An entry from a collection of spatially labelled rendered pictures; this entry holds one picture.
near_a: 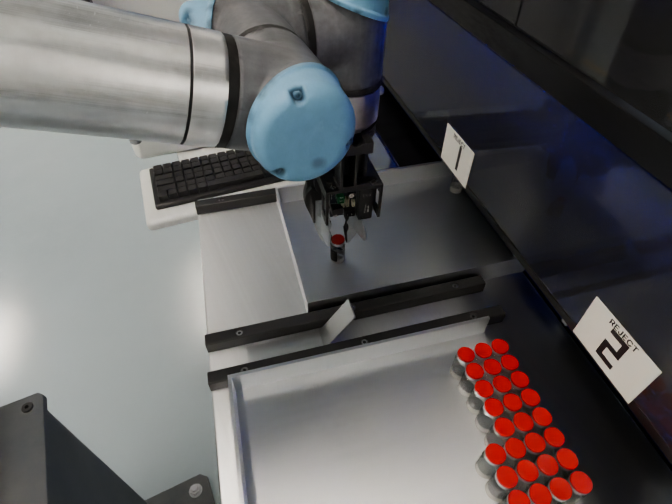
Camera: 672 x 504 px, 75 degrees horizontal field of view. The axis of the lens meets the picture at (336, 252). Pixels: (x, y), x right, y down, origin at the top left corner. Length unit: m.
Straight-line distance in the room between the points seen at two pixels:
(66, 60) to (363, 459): 0.45
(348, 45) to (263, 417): 0.41
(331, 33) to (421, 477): 0.46
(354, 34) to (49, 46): 0.26
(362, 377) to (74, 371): 1.38
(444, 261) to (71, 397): 1.38
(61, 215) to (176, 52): 2.21
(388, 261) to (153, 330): 1.26
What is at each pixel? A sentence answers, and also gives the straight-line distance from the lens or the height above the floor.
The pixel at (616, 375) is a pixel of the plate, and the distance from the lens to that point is 0.52.
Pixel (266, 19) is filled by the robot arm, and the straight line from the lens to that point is 0.39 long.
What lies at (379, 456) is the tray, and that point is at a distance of 0.54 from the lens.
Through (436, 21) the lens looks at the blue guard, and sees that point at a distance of 0.74.
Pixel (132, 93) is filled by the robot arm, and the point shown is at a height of 1.27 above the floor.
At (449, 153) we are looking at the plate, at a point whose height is 1.01.
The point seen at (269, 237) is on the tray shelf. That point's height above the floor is 0.88.
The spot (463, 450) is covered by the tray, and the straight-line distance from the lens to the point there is 0.56.
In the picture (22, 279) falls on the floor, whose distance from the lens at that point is 2.24.
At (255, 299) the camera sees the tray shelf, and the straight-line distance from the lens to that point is 0.66.
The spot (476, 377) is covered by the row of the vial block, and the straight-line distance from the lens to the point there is 0.55.
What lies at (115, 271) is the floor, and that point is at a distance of 2.07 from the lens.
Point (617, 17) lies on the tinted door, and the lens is 0.47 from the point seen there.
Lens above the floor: 1.39
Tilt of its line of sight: 46 degrees down
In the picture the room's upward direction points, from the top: straight up
